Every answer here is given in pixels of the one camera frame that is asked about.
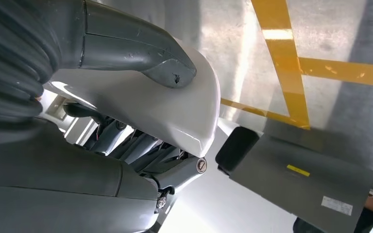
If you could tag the large yellow tape square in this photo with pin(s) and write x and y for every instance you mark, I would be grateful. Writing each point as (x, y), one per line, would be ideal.
(284, 64)

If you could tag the grey laptop computer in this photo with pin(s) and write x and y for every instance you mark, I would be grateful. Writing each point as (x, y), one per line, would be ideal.
(302, 193)

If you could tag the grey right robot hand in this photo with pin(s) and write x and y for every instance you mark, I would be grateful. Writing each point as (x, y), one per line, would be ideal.
(61, 180)

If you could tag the black cylindrical speaker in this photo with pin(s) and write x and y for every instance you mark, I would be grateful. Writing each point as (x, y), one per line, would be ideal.
(236, 149)

